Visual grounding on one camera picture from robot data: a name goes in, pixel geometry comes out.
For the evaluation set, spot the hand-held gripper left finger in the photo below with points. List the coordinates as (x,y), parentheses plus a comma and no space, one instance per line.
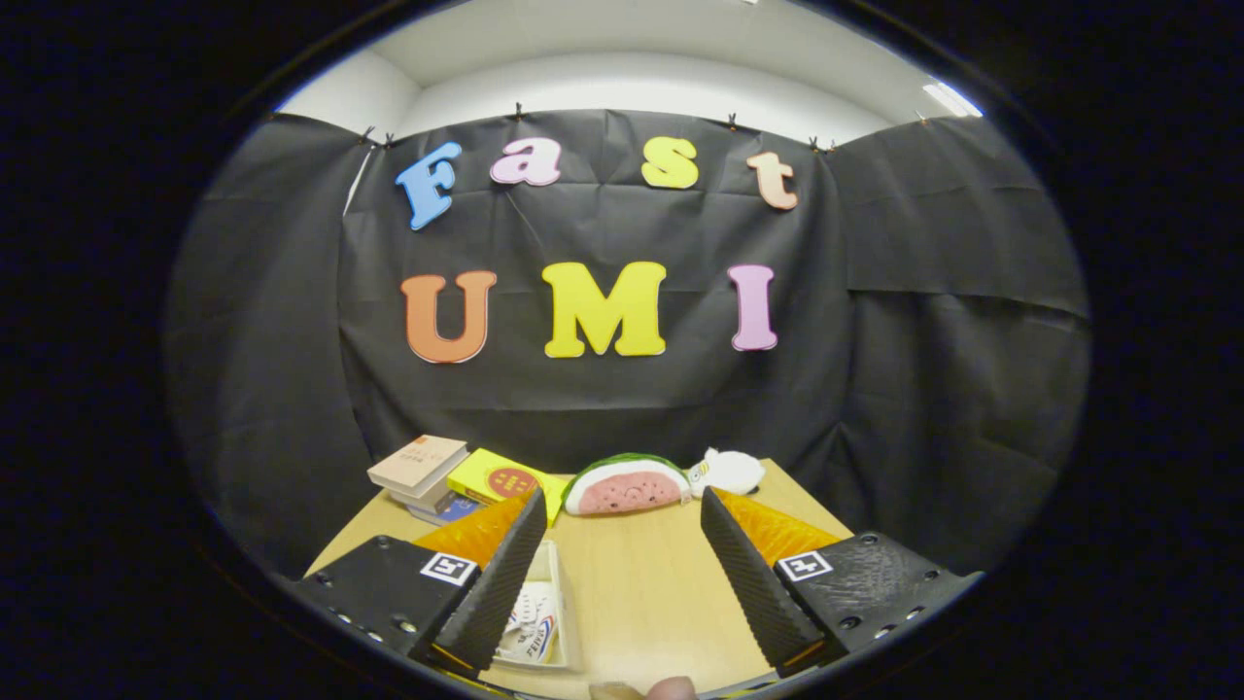
(501,574)

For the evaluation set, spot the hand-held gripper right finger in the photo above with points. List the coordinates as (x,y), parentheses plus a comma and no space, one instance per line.
(748,578)

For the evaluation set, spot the blue book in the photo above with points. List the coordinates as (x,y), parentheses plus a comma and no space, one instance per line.
(452,510)

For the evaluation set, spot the yellow book with red circle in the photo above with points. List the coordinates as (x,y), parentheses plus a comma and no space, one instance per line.
(505,478)

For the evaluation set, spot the white plush toy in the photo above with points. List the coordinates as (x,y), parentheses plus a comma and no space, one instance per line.
(731,473)

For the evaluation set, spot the watermelon slice plush toy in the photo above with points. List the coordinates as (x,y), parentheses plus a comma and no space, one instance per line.
(627,486)

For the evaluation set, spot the ceiling light panel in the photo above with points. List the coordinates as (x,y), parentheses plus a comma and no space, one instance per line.
(950,97)

